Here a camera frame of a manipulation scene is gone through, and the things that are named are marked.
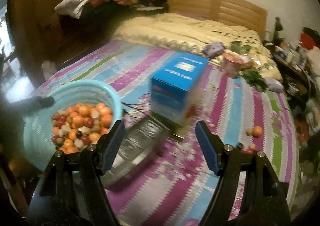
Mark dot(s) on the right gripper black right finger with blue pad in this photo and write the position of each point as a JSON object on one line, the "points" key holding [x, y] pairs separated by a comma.
{"points": [[264, 199]]}

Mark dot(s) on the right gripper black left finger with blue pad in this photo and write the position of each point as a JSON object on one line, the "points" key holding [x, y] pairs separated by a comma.
{"points": [[70, 191]]}

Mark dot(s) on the red fruit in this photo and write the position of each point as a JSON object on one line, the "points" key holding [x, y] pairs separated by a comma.
{"points": [[248, 151]]}

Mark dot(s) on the light blue plastic basket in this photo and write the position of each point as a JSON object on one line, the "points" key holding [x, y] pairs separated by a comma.
{"points": [[82, 111]]}

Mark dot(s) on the orange fruit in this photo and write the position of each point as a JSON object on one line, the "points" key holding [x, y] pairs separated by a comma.
{"points": [[257, 131]]}

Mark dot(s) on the dark plastic-wrapped box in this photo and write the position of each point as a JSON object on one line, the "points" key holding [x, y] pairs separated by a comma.
{"points": [[143, 143]]}

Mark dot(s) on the striped floral bed sheet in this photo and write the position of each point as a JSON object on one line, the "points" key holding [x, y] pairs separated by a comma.
{"points": [[178, 187]]}

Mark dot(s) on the green leafy vegetables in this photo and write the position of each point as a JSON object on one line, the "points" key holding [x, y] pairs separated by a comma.
{"points": [[248, 72]]}

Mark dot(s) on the cluttered side table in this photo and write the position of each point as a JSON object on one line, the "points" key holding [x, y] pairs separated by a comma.
{"points": [[293, 65]]}

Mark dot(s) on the pink instant noodle cup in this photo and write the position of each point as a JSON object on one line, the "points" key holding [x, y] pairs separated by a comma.
{"points": [[233, 63]]}

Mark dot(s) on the blue cardboard box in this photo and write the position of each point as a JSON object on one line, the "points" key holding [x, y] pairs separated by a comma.
{"points": [[176, 87]]}

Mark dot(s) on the purple wrapped packet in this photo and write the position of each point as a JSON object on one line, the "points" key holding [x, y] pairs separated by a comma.
{"points": [[214, 49]]}

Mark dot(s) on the cream yellow quilt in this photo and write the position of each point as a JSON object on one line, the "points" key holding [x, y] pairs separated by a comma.
{"points": [[185, 34]]}

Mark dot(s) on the wooden headboard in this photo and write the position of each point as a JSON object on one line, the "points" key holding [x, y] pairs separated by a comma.
{"points": [[229, 12]]}

